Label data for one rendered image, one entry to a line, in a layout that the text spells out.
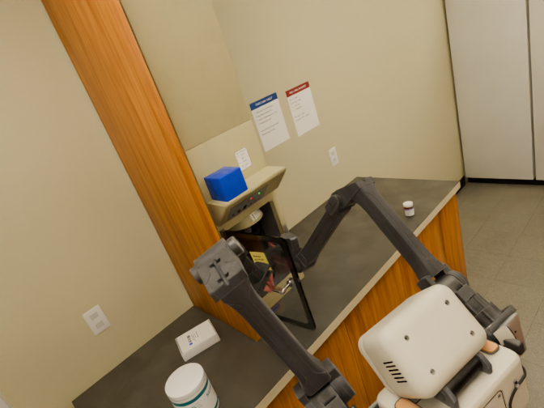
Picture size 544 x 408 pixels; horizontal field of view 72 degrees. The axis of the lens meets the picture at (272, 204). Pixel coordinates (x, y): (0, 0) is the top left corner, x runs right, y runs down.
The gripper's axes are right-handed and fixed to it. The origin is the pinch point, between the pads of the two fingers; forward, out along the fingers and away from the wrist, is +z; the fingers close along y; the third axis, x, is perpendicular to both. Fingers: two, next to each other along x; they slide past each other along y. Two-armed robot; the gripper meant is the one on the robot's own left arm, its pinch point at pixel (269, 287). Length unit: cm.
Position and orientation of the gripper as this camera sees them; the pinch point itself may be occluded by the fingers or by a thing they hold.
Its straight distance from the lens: 132.9
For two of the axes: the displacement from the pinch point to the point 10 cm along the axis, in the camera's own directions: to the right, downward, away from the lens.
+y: -4.2, 8.1, -4.0
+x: 7.4, 0.6, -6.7
